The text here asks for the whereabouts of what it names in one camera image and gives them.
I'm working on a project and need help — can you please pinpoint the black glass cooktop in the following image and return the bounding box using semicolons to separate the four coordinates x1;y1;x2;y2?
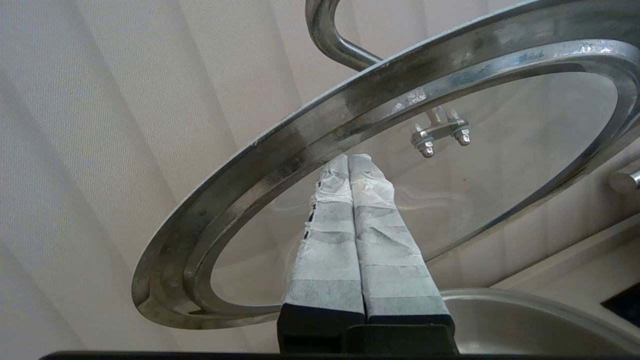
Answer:
600;295;640;329

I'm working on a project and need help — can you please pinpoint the white cooking pot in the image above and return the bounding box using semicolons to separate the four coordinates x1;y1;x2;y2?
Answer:
440;287;640;356

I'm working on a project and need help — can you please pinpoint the glass lid white rim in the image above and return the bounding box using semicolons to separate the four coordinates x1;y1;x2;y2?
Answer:
131;0;640;331

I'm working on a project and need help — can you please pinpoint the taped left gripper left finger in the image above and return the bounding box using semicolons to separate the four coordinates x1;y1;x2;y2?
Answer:
277;152;367;353

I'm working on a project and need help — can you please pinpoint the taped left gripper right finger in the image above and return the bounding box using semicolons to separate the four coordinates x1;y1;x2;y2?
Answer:
348;153;456;331

